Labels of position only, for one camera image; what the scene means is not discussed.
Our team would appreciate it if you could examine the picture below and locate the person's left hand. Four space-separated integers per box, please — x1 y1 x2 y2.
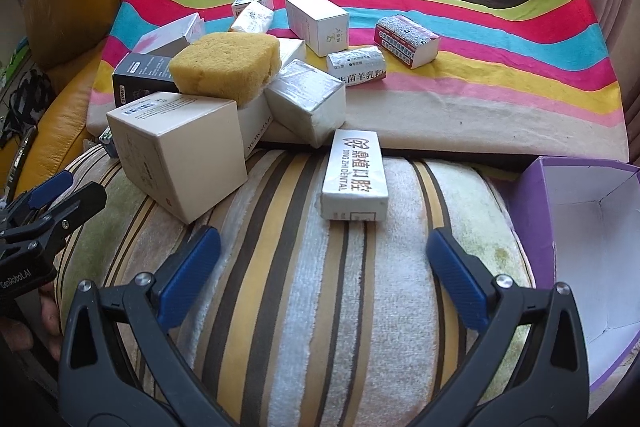
0 279 63 353

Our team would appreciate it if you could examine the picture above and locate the black patterned bag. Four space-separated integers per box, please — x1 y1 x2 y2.
0 69 53 148

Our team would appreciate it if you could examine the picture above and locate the long white box gold logo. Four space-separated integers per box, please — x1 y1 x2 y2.
320 129 390 223

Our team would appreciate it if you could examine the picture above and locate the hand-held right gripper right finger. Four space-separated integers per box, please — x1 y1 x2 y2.
425 227 593 427

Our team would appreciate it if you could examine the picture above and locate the large white cube box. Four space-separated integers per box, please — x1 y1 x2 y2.
106 92 249 224

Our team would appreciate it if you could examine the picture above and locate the red patterned box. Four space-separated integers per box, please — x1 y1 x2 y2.
375 14 441 70

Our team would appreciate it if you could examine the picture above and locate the small white packet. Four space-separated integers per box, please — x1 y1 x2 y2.
230 2 275 32

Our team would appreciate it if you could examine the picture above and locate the colourful striped cloth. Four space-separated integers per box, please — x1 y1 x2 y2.
86 0 630 162

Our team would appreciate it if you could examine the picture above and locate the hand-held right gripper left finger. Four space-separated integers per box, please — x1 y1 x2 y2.
57 224 223 427

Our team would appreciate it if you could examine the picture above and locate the silver foil packet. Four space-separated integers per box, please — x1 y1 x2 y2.
326 45 388 88

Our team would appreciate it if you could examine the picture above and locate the white box side lettering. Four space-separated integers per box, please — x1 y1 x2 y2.
236 94 273 159

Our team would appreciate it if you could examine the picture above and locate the white box small green logo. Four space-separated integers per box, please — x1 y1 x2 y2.
285 0 350 56

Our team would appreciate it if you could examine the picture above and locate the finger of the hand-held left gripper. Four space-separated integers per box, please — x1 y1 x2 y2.
0 171 75 228
0 182 107 253

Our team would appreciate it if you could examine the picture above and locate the purple cardboard box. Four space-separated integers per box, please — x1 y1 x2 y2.
505 156 640 393

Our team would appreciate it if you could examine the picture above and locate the yellow sponge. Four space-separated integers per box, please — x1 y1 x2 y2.
169 32 282 108

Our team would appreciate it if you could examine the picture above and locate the pinkish white box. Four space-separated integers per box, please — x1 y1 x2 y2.
132 13 206 58

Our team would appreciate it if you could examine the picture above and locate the black razor box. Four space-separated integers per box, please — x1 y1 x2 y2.
112 52 181 110

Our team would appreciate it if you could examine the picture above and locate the silver box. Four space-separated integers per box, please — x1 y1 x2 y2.
263 58 347 148

